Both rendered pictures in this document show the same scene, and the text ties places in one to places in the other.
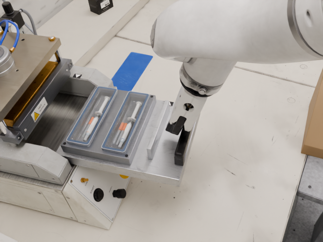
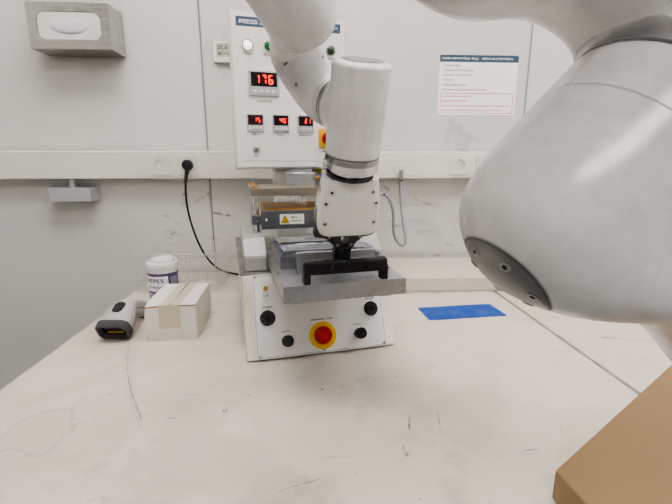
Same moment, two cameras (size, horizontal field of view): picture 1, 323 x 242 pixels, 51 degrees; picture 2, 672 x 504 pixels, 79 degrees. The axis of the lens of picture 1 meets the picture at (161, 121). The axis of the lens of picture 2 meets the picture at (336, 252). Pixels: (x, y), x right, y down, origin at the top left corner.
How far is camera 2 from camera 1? 0.74 m
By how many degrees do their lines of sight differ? 58
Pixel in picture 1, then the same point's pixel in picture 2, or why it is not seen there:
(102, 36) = (472, 278)
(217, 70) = (331, 128)
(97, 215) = (249, 333)
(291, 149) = (541, 480)
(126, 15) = not seen: hidden behind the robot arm
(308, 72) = not seen: outside the picture
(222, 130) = (472, 394)
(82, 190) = (257, 296)
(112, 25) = not seen: hidden behind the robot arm
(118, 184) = (299, 340)
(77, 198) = (247, 296)
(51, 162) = (253, 246)
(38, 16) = (439, 249)
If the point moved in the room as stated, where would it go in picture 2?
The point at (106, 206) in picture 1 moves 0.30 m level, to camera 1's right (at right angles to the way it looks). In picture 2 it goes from (266, 338) to (348, 403)
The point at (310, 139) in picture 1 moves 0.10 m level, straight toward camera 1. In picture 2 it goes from (573, 467) to (491, 466)
